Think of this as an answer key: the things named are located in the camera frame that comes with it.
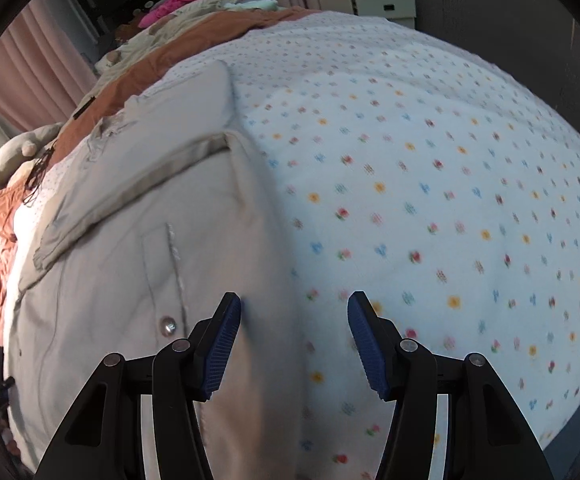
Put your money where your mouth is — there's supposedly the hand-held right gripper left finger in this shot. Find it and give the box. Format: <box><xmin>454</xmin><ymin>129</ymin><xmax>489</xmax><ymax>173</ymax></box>
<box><xmin>32</xmin><ymin>291</ymin><xmax>243</xmax><ymax>480</ymax></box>

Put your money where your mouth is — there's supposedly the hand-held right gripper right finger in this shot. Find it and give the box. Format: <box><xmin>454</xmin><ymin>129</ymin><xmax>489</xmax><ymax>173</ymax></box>
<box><xmin>347</xmin><ymin>290</ymin><xmax>556</xmax><ymax>480</ymax></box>

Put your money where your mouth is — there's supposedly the beige jacket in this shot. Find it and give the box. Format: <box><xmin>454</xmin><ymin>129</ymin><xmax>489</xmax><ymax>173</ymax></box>
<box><xmin>2</xmin><ymin>57</ymin><xmax>321</xmax><ymax>480</ymax></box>

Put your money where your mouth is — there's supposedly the floral dotted bed sheet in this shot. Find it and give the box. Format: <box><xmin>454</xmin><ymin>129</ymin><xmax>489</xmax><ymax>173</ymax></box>
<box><xmin>12</xmin><ymin>12</ymin><xmax>580</xmax><ymax>480</ymax></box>

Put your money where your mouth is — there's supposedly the beige plush pillow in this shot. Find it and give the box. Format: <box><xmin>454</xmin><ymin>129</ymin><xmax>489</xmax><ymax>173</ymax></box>
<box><xmin>0</xmin><ymin>122</ymin><xmax>66</xmax><ymax>196</ymax></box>

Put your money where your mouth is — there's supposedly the rust brown blanket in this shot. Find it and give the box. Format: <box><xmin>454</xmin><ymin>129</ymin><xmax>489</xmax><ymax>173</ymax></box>
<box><xmin>0</xmin><ymin>6</ymin><xmax>321</xmax><ymax>336</ymax></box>

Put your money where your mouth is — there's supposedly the white nightstand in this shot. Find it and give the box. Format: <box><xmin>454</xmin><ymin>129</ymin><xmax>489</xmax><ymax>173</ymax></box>
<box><xmin>317</xmin><ymin>0</ymin><xmax>417</xmax><ymax>28</ymax></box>

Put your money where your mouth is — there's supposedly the beige bear print blanket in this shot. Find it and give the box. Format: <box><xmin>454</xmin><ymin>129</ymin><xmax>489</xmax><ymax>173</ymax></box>
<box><xmin>67</xmin><ymin>0</ymin><xmax>281</xmax><ymax>116</ymax></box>

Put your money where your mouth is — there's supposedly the pink garment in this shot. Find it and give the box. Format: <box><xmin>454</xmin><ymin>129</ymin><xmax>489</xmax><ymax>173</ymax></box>
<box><xmin>137</xmin><ymin>0</ymin><xmax>203</xmax><ymax>28</ymax></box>

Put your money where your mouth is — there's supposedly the black cable bundle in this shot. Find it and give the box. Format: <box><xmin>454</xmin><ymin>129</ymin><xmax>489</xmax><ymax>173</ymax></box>
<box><xmin>22</xmin><ymin>145</ymin><xmax>58</xmax><ymax>208</ymax></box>

